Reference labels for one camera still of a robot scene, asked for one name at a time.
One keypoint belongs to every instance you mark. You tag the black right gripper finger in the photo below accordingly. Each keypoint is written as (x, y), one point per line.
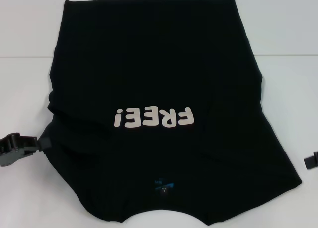
(311, 163)

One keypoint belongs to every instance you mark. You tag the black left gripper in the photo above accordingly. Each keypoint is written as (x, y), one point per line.
(4, 153)

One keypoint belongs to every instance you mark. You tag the black shirt with FREE print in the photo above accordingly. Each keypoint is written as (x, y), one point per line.
(149, 64)

